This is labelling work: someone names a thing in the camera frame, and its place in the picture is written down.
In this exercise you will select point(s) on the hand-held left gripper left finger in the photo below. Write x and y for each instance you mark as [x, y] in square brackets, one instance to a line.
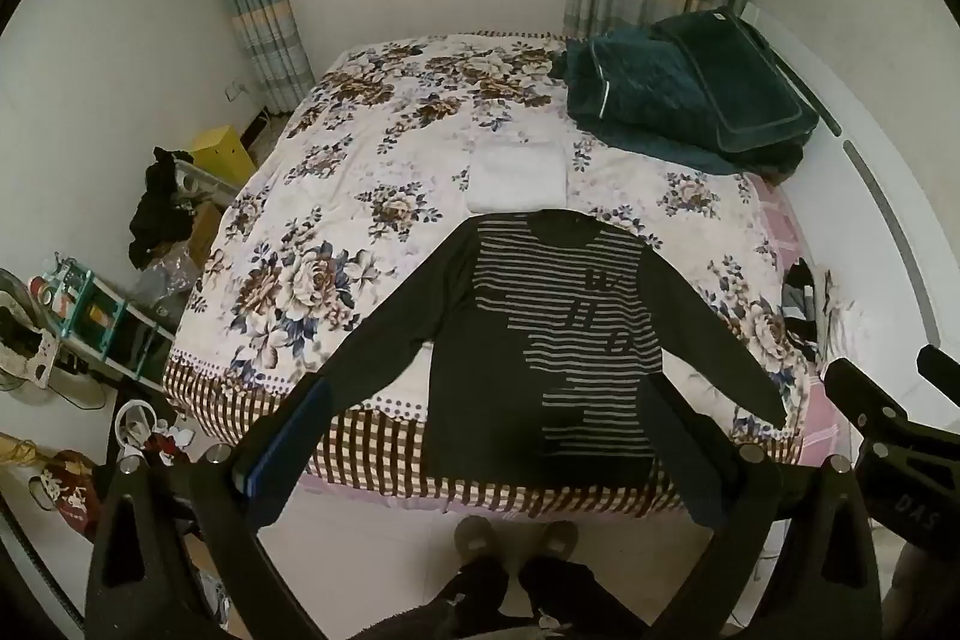
[292, 430]

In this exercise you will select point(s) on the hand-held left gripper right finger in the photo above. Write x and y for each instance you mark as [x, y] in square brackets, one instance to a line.
[679, 452]

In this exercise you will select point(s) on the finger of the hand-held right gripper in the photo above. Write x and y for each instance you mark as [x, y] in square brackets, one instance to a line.
[941, 370]
[862, 396]

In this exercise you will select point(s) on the dark striped sweater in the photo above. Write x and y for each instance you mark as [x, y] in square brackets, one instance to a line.
[540, 340]

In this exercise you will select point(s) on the dark striped clothes pile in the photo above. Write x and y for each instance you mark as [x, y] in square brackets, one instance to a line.
[801, 310]

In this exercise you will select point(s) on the person's right slipper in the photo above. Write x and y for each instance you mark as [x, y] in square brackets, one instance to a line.
[559, 541]

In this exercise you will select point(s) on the person's slipper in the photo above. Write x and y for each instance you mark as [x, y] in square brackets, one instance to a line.
[559, 541]
[474, 539]

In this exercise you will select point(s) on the white plastic container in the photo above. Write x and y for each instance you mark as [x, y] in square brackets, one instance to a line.
[135, 426]

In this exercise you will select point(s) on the person's right leg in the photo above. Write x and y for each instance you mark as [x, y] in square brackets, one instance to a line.
[577, 599]

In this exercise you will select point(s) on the pink bed sheet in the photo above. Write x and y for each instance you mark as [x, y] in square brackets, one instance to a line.
[787, 227]

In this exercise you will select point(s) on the clear plastic bag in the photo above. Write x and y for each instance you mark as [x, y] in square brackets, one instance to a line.
[165, 287]

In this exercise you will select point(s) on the person's left slipper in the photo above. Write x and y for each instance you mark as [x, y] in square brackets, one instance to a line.
[474, 539]

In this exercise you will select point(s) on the cardboard box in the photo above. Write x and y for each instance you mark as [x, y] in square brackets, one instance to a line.
[204, 235]

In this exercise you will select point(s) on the white headboard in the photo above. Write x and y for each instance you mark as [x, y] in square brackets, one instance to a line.
[877, 160]

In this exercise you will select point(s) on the teal shelf rack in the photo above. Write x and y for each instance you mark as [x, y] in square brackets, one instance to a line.
[97, 317]

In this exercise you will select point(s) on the red white sneaker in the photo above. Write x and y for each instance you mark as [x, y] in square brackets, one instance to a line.
[67, 494]

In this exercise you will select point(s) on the bed with floral bedspread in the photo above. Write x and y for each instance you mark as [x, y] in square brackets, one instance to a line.
[352, 183]

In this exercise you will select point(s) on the black garment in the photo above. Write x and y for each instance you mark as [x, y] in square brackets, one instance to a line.
[157, 205]

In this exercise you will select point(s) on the yellow box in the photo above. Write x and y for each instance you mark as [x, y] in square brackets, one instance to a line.
[221, 156]

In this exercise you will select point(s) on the folded white cloth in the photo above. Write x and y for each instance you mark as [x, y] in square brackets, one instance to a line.
[516, 175]

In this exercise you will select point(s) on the teal pillow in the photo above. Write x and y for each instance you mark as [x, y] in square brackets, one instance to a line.
[739, 78]

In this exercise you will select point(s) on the folded teal quilt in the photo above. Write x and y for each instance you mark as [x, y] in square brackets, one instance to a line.
[637, 100]

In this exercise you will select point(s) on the wall socket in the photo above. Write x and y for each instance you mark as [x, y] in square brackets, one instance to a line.
[238, 90]

